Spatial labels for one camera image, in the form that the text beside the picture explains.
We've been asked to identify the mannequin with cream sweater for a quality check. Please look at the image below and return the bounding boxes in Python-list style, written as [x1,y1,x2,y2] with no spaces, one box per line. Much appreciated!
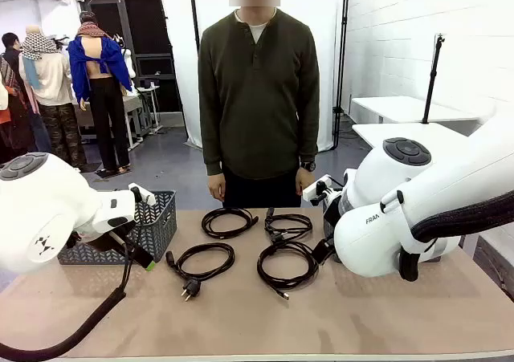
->
[18,24,88,170]

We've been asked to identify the dark-haired person in dark clothes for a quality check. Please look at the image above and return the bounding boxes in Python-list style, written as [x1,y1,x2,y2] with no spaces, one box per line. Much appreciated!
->
[1,32,53,154]

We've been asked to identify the person's right hand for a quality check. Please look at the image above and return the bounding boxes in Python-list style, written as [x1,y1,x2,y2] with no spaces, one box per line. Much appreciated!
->
[207,173,227,202]

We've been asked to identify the mannequin with blue jacket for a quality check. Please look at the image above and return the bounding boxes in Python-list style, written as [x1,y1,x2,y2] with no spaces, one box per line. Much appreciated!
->
[67,10,134,177]

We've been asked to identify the grey plastic lattice basket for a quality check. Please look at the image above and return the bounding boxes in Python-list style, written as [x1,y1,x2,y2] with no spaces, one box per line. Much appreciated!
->
[57,190,178,266]

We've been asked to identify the black power cable round plug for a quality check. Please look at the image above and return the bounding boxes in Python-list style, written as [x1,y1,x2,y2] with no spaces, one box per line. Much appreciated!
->
[165,242,236,303]

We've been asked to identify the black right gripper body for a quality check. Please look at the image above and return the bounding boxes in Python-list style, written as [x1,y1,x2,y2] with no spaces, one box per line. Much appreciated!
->
[323,195,344,242]

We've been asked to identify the person's left forearm green sleeve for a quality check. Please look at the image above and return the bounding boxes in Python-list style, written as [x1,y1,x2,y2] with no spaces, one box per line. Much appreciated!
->
[298,108,320,165]

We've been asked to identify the black tripod pole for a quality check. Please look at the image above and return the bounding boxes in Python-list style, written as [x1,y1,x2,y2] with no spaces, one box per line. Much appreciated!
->
[421,32,447,124]

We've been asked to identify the white photo backdrop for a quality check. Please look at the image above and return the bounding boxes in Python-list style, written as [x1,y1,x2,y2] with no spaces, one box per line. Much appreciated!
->
[158,0,351,151]

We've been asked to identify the small white table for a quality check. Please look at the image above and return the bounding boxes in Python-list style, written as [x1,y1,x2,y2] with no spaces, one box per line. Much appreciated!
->
[349,96,481,124]

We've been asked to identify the person's right forearm green sleeve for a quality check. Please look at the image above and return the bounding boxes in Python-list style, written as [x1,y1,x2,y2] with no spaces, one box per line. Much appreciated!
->
[198,108,224,177]

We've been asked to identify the black USB cable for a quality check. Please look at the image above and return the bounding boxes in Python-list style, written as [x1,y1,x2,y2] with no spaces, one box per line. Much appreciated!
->
[256,239,323,303]

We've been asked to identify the black backdrop stand pole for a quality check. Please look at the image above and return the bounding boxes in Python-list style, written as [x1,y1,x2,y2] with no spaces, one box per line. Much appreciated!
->
[331,0,353,153]
[157,0,202,51]

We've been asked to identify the black framed glass door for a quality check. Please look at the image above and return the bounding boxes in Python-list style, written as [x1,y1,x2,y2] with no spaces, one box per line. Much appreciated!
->
[82,0,184,115]

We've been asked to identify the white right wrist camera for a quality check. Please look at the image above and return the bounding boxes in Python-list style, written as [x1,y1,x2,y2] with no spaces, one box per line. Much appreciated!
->
[302,175,333,203]

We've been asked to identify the person's left hand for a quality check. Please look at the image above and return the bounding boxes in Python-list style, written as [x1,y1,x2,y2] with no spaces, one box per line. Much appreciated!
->
[296,169,316,197]

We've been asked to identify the person in green sweater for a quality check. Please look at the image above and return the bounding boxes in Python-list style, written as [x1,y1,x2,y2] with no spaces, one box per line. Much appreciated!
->
[198,0,321,209]

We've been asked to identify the thin black cable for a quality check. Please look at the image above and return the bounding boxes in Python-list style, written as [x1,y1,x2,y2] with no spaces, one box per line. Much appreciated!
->
[200,207,259,240]

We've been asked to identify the black arm cable sleeve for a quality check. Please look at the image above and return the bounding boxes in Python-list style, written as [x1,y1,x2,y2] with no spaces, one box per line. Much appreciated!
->
[397,200,514,282]
[0,233,141,361]

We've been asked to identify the grey workshop desk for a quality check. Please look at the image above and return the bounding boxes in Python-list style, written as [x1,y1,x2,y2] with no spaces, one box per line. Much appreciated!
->
[74,84,164,151]

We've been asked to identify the black right arm cable sleeve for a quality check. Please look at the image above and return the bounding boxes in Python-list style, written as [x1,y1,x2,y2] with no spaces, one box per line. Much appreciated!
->
[397,200,514,282]

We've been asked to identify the black cable angled plug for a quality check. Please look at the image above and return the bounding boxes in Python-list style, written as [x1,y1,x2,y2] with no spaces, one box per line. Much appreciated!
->
[263,206,314,245]

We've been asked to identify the black left arm cable sleeve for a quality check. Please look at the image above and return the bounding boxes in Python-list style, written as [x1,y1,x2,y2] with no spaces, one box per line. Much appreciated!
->
[0,233,141,361]

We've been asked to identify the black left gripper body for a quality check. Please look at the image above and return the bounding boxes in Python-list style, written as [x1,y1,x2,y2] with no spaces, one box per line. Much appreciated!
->
[86,222,142,259]

